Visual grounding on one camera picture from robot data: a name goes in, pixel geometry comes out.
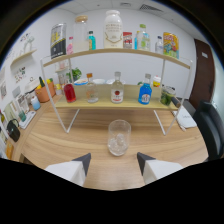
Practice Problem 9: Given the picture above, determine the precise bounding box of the glass jar with limes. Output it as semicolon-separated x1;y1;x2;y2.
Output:
159;85;177;107

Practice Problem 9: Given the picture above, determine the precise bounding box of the clear bottle with red label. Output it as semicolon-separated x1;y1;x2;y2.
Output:
110;71;125;104

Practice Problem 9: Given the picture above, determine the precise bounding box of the clear glass with ice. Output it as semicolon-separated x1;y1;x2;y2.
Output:
107;119;132;157

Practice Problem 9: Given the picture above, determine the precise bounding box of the white folded cloth bag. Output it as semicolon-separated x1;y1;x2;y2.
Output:
172;106;198;132

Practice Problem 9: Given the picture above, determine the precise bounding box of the white tray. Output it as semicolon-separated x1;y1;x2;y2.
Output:
18;110;37;130

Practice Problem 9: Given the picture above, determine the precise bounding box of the black chair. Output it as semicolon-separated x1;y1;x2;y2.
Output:
193;99;224;162

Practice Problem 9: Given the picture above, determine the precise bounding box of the black handbag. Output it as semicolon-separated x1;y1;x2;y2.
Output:
5;118;22;143

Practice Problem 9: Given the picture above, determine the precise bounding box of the small white and blue bottle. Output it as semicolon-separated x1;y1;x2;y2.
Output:
30;95;42;111

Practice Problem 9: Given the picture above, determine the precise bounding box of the blue curacao bottle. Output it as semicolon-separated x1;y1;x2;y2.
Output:
137;73;153;106

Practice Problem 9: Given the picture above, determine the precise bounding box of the red syrup bottle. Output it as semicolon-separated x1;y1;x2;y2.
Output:
63;77;77;104

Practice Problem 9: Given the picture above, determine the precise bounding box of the two-tier wooden shelf rack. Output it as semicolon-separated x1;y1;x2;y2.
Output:
39;47;194;137

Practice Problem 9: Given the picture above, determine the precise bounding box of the clear bottle with orange cap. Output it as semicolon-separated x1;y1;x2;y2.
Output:
85;72;100;104

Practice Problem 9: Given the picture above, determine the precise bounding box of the orange basket with fruit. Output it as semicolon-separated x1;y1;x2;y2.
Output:
34;77;57;104

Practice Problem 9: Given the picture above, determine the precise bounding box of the green potted plant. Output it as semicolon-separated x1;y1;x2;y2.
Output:
66;67;83;83

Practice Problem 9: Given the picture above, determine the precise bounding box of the dark brown door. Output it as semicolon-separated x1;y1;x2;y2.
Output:
188;38;214;111

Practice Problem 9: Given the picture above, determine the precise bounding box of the small pink bottle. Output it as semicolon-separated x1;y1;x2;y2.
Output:
66;36;75;56

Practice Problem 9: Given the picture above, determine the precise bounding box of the small clear bottle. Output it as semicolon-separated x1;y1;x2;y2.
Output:
155;35;165;55

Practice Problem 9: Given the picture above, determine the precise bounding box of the yellow printed drink can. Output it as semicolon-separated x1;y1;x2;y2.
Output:
162;31;180;60

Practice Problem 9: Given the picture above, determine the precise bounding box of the small light blue bottle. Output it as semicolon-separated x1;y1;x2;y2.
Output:
134;30;140;51

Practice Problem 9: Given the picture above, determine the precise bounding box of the clear bottle with green cap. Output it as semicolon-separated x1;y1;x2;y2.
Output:
137;23;151;52

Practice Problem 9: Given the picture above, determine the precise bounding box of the small teal bottle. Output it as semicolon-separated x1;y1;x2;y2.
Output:
87;30;97;51

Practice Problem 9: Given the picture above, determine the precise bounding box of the glass jar with cork lid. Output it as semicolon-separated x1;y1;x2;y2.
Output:
72;14;90;53

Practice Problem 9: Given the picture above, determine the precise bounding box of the large white milk bottle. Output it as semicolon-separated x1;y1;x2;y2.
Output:
102;9;124;50

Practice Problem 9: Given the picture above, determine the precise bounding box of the ceiling air vent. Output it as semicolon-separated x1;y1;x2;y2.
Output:
138;3;164;14

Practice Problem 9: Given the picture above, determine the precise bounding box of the wooden wall shelf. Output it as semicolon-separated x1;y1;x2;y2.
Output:
9;49;38;68

